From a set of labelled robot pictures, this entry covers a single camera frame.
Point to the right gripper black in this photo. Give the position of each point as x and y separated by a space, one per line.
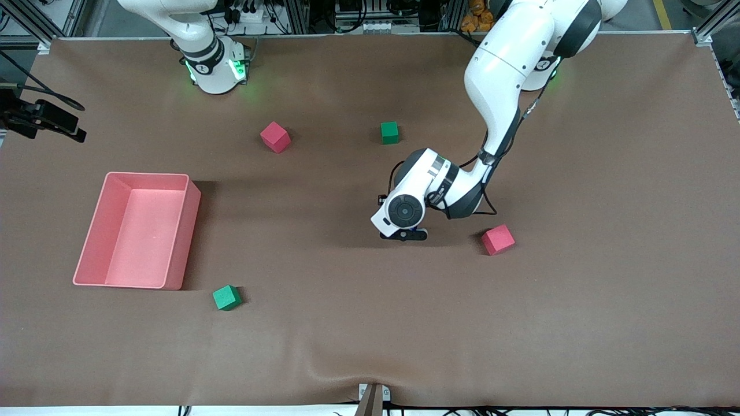
28 118

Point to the pink plastic tray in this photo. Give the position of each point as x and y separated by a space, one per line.
150 254

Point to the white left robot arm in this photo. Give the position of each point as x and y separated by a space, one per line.
503 69

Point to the pink foam cube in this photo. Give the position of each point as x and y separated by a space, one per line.
275 137
498 240

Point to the white power strip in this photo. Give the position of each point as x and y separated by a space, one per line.
251 15

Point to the green foam cube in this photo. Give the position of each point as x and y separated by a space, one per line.
226 297
389 132

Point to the white terminal block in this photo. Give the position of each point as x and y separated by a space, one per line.
387 26

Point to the brown table mat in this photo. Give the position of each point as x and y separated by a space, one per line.
347 323

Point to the pile of orange objects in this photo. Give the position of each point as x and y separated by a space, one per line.
477 14

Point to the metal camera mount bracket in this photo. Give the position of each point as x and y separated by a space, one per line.
373 400

